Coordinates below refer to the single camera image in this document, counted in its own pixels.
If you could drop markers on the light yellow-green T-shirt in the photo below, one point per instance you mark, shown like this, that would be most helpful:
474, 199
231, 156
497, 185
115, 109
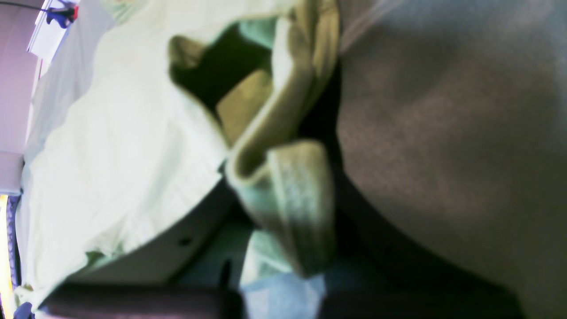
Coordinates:
179, 88

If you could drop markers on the blue clamp at centre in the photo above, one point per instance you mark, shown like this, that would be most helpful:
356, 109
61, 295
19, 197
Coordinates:
64, 17

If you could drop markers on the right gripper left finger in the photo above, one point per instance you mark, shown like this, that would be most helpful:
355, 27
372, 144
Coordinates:
191, 271

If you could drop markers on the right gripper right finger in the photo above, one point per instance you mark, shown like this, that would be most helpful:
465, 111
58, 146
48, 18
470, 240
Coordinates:
380, 273

